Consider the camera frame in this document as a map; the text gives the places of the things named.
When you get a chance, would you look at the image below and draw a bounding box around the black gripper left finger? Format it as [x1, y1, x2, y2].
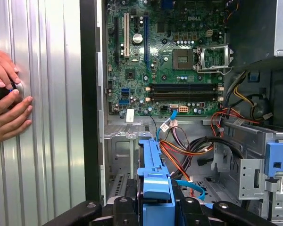
[41, 196, 140, 226]

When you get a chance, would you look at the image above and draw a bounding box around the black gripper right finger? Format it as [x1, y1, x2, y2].
[179, 197, 272, 226]

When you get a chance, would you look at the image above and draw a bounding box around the hard disk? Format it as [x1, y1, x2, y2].
[136, 137, 180, 226]

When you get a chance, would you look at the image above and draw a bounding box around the grey metal disk bay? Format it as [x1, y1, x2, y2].
[103, 122, 227, 205]

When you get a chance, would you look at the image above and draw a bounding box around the person's right hand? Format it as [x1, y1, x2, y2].
[0, 90, 34, 145]

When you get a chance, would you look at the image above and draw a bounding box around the person's left hand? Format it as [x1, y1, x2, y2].
[0, 47, 22, 90]

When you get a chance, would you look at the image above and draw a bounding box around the grey optical drive cage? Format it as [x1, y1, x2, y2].
[223, 121, 283, 226]

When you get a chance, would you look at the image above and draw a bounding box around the blue plastic drive latch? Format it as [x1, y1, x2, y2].
[265, 139, 283, 178]

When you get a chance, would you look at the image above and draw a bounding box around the black RAM slot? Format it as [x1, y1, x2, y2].
[146, 86, 224, 91]
[146, 82, 224, 88]
[146, 92, 224, 97]
[146, 96, 224, 101]

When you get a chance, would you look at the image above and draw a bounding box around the black open PC case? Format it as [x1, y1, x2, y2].
[79, 0, 283, 226]

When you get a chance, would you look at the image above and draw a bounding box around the socket locking lever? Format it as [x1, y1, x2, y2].
[196, 46, 234, 75]

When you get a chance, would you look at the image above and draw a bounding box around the green motherboard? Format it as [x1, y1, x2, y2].
[106, 0, 227, 116]

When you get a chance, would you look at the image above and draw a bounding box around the CPU socket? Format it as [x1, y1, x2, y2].
[172, 48, 196, 70]

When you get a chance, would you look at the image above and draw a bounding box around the metal socket cover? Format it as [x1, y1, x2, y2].
[196, 44, 234, 71]

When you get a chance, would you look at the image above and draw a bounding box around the black expansion slot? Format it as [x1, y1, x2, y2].
[114, 16, 120, 65]

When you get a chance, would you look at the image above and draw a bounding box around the blue expansion slot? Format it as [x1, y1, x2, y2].
[143, 13, 149, 68]

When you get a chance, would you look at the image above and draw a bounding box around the silver coin battery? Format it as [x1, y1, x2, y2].
[132, 32, 143, 44]

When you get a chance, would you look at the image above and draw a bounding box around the white expansion slot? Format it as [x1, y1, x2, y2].
[123, 13, 130, 58]

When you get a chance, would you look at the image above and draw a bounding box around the orange red power wire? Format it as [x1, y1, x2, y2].
[159, 107, 260, 196]

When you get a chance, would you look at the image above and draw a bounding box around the blue data wire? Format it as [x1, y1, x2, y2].
[155, 108, 206, 201]

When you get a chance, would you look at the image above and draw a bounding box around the yellow black power wire bundle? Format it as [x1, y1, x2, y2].
[224, 70, 274, 122]

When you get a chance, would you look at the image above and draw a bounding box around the small blue cable clip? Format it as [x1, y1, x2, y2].
[247, 71, 260, 83]

